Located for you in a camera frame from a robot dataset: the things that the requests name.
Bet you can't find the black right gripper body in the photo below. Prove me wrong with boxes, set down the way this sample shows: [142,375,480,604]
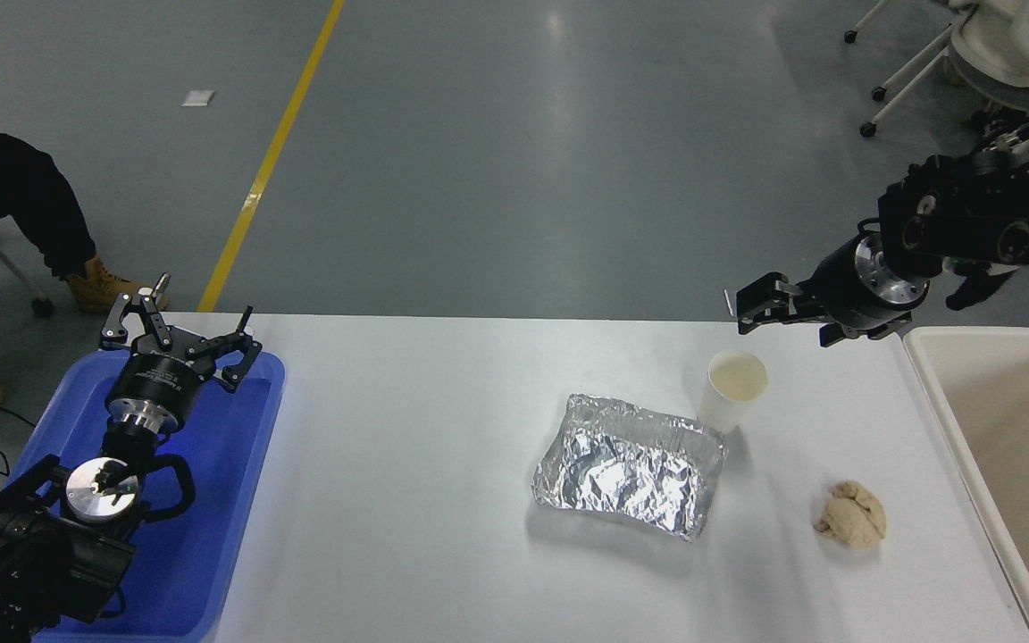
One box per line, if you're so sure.
[802,237,904,340]

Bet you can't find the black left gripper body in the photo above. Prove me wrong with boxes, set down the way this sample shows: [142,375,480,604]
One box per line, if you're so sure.
[105,352,213,423]

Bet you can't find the white paper cup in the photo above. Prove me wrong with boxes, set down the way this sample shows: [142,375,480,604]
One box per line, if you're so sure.
[698,350,770,436]

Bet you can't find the grey chair leg with caster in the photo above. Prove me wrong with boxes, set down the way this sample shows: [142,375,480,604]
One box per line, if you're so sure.
[0,213,56,319]

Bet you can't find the blue plastic tray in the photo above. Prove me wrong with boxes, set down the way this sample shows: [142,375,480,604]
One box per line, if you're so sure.
[0,350,287,642]

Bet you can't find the crumpled tan paper ball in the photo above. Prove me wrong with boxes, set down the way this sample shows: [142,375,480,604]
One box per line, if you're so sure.
[814,480,888,546]

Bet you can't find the large pale bin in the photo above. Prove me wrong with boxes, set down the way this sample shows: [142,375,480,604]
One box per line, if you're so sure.
[903,326,1029,643]

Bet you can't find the person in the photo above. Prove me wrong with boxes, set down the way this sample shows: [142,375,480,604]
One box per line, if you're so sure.
[0,98,170,422]

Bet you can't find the silver foil tray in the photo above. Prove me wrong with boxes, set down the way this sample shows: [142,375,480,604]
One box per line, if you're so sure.
[530,394,729,542]

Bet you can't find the white office chair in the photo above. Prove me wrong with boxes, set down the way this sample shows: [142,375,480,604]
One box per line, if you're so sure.
[842,0,1029,139]

